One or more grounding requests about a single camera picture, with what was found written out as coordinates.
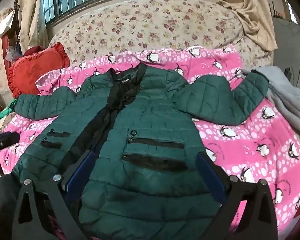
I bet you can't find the green quilted puffer jacket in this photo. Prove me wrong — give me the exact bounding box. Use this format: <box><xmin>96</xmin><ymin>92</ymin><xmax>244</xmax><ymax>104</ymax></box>
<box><xmin>11</xmin><ymin>62</ymin><xmax>269</xmax><ymax>240</ymax></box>

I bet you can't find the white paper bag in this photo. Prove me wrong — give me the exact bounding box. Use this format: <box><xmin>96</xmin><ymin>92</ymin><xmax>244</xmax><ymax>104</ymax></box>
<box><xmin>0</xmin><ymin>9</ymin><xmax>17</xmax><ymax>39</ymax></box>

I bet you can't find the dark red cloth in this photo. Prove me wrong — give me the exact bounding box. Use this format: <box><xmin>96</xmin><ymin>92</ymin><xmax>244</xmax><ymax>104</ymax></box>
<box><xmin>22</xmin><ymin>46</ymin><xmax>49</xmax><ymax>57</ymax></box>

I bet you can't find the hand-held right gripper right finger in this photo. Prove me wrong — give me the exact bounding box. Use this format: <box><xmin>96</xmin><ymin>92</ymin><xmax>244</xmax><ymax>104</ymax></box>
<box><xmin>196</xmin><ymin>152</ymin><xmax>278</xmax><ymax>240</ymax></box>

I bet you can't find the green cloth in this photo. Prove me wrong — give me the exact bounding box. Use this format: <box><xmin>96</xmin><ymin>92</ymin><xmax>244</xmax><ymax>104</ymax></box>
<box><xmin>0</xmin><ymin>99</ymin><xmax>18</xmax><ymax>124</ymax></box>

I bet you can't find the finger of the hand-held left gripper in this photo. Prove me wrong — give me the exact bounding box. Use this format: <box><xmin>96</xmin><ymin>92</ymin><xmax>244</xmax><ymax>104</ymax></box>
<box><xmin>0</xmin><ymin>132</ymin><xmax>21</xmax><ymax>151</ymax></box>

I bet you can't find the beige curtain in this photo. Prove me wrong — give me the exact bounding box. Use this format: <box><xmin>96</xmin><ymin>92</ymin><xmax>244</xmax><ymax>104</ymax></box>
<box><xmin>210</xmin><ymin>0</ymin><xmax>278</xmax><ymax>52</ymax></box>
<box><xmin>15</xmin><ymin>0</ymin><xmax>49</xmax><ymax>54</ymax></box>

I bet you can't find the red ruffled pillow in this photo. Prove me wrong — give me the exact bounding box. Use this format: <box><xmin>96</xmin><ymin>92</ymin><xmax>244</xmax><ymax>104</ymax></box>
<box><xmin>7</xmin><ymin>42</ymin><xmax>70</xmax><ymax>98</ymax></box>

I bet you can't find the floral bed sheet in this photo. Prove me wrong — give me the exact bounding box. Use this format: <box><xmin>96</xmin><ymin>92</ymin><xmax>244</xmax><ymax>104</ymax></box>
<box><xmin>48</xmin><ymin>0</ymin><xmax>274</xmax><ymax>67</ymax></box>

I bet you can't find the grey sweatshirt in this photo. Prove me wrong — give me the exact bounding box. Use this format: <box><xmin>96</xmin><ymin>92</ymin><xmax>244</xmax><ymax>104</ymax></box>
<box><xmin>241</xmin><ymin>66</ymin><xmax>300</xmax><ymax>143</ymax></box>

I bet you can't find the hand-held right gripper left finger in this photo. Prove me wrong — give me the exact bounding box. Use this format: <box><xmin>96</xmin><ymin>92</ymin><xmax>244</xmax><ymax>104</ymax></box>
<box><xmin>11</xmin><ymin>151</ymin><xmax>97</xmax><ymax>240</ymax></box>

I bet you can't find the pink penguin print blanket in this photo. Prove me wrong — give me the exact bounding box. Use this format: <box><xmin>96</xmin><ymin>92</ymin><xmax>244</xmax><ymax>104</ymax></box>
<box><xmin>0</xmin><ymin>44</ymin><xmax>300</xmax><ymax>233</ymax></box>

